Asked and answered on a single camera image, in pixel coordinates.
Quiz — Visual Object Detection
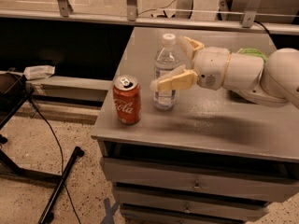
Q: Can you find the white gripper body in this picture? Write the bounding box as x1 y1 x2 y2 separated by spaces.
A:
192 47 231 91

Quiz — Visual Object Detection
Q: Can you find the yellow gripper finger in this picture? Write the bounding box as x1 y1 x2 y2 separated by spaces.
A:
178 36 205 60
149 65 198 92

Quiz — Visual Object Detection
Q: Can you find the clear blue plastic water bottle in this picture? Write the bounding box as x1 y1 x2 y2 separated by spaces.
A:
153 34 180 111

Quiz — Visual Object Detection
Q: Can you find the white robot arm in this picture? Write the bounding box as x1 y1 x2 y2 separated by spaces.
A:
150 36 299 108

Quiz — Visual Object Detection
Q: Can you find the red coke can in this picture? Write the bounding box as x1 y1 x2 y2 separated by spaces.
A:
113 75 141 125

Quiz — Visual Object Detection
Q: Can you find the green chip bag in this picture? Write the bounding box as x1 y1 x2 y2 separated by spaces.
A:
237 48 267 63

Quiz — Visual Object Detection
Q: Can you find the grey drawer cabinet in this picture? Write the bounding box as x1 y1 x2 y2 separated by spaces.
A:
91 26 299 224

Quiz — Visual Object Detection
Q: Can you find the top grey drawer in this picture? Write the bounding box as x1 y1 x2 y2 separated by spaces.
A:
100 157 299 203

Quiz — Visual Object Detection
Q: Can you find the grey drawer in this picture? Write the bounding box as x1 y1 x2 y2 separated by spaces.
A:
100 157 299 203
113 187 268 221
120 204 247 224

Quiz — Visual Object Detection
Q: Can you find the middle grey drawer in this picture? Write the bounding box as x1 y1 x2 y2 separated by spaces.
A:
113 187 268 221

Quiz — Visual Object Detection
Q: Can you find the white wipes packet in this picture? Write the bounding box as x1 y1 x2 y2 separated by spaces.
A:
23 65 55 80

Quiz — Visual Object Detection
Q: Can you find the bottom grey drawer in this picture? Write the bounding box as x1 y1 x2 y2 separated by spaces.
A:
120 204 247 224

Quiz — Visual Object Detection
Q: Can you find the black stand with base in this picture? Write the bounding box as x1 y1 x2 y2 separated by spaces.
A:
0 72 86 224

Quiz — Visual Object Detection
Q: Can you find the right metal bracket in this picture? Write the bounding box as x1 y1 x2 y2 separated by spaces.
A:
242 0 262 28

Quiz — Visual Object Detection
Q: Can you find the metal bracket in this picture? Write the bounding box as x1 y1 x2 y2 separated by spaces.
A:
57 0 73 18
242 0 262 28
126 0 137 21

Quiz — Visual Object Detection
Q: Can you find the grey window ledge rail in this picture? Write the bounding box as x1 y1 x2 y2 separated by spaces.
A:
0 8 299 35

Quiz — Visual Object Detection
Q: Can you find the middle metal bracket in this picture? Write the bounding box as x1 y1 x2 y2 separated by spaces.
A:
126 0 137 21

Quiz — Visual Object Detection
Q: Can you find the left metal bracket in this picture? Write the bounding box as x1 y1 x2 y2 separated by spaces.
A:
57 0 73 18

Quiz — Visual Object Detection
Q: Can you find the black cable on floor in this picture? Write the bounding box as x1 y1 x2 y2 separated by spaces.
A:
28 96 82 224

